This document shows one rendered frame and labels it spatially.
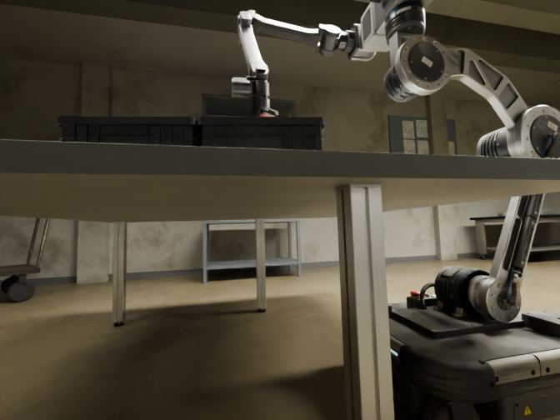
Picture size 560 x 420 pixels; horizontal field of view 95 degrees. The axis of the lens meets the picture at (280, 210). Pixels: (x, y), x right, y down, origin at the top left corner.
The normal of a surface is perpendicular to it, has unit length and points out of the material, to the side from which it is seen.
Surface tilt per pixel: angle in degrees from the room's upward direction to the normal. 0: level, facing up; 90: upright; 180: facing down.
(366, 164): 90
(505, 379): 90
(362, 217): 90
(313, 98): 90
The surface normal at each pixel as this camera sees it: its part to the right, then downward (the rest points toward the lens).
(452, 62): 0.20, -0.07
